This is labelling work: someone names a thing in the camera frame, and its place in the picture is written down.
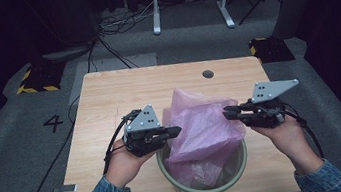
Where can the black yellow striped stand base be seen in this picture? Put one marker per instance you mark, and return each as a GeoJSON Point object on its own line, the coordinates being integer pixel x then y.
{"type": "Point", "coordinates": [42, 77]}
{"type": "Point", "coordinates": [271, 49]}

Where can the grey tape strip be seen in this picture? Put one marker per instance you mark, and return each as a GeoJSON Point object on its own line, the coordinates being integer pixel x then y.
{"type": "Point", "coordinates": [65, 189]}

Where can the person's left hand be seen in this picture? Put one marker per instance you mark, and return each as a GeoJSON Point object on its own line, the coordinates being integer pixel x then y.
{"type": "Point", "coordinates": [124, 166]}

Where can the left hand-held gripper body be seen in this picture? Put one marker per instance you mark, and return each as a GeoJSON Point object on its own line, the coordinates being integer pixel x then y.
{"type": "Point", "coordinates": [145, 131]}

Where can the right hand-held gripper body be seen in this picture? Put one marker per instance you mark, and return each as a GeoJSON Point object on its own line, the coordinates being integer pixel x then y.
{"type": "Point", "coordinates": [269, 109]}

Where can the person's right hand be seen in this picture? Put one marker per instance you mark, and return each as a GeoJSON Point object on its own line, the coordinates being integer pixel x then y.
{"type": "Point", "coordinates": [287, 140]}

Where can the pink plastic bag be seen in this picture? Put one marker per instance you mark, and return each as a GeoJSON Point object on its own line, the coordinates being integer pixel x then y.
{"type": "Point", "coordinates": [202, 132]}

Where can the black folding tripod legs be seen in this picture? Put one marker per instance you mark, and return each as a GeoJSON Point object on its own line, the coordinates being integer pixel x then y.
{"type": "Point", "coordinates": [256, 3]}

